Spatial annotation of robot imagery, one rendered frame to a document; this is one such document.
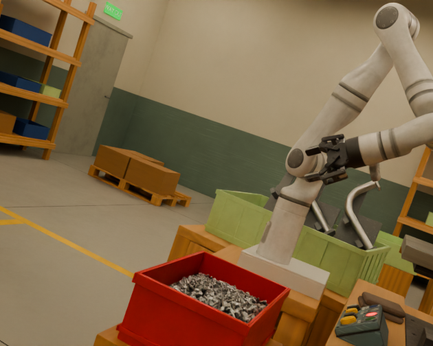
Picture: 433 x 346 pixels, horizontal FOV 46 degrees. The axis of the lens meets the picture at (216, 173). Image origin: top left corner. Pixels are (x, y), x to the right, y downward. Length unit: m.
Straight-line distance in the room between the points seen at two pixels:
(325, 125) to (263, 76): 7.28
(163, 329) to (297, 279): 0.59
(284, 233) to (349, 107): 0.38
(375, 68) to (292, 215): 0.44
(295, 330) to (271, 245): 0.24
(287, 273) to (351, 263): 0.45
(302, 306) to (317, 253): 0.54
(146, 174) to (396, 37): 5.40
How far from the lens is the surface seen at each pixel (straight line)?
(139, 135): 9.46
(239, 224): 1.93
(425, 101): 1.26
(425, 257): 0.69
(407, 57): 1.32
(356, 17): 8.56
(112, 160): 6.87
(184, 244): 1.95
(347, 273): 1.80
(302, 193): 1.41
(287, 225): 1.41
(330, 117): 1.38
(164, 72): 9.42
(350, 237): 2.05
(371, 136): 1.25
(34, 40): 6.69
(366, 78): 1.38
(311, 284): 1.38
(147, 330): 0.89
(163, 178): 6.37
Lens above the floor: 1.19
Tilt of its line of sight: 5 degrees down
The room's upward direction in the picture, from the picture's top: 19 degrees clockwise
